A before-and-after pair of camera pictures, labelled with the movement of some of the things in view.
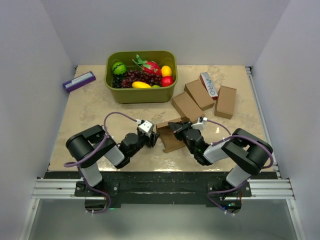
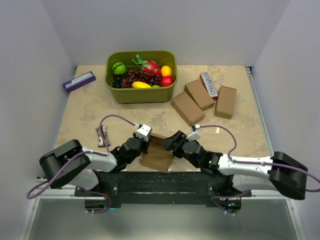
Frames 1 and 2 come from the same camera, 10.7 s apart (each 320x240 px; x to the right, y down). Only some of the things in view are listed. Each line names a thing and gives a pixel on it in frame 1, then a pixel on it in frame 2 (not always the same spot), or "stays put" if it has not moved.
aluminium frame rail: x=53 y=189 stays put
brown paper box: x=170 y=141 to x=157 y=157
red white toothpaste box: x=209 y=85 stays put
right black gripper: x=179 y=128 to x=168 y=143
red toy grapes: x=130 y=76 stays put
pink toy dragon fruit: x=148 y=67 stays put
